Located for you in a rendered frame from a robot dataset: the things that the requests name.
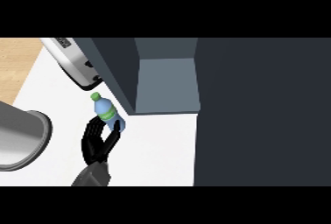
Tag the grey open cabinet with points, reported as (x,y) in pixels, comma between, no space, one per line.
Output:
(148,77)

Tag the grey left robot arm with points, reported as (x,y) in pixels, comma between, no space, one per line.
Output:
(90,176)

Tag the grey round sink basin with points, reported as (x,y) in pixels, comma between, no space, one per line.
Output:
(21,137)

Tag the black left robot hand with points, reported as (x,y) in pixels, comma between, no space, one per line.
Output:
(95,143)

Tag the blue water bottle green cap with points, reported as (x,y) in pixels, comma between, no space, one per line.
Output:
(105,110)

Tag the silver toaster appliance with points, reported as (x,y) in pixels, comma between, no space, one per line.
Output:
(76,62)

